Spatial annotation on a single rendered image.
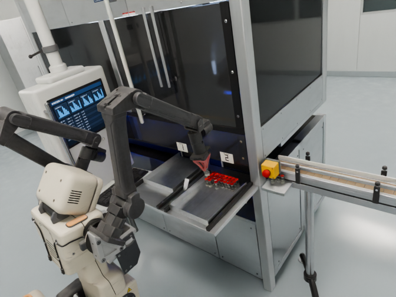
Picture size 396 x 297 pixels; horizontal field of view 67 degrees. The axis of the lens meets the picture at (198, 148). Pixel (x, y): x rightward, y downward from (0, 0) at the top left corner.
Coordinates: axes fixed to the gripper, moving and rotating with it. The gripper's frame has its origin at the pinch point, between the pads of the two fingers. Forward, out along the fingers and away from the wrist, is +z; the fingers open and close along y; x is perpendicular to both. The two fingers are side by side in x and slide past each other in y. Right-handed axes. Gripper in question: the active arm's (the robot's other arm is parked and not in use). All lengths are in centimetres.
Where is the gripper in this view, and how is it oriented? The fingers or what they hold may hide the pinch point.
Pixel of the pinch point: (204, 168)
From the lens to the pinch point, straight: 139.4
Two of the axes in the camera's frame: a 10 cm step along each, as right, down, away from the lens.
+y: 3.7, -5.1, 7.7
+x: -8.9, 0.4, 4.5
